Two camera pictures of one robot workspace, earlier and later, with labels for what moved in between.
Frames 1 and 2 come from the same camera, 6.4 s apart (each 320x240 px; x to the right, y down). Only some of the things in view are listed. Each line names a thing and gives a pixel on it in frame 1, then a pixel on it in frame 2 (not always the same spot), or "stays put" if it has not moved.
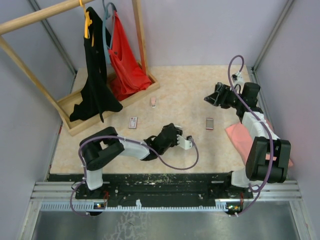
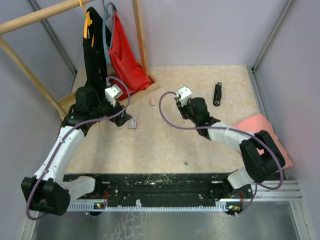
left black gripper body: x=178 y=131 → x=112 y=111
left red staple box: x=133 y=122 stays put
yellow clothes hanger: x=88 y=22 stays put
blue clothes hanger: x=104 y=29 stays put
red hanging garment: x=127 y=76 stays put
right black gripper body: x=230 y=98 → x=185 y=110
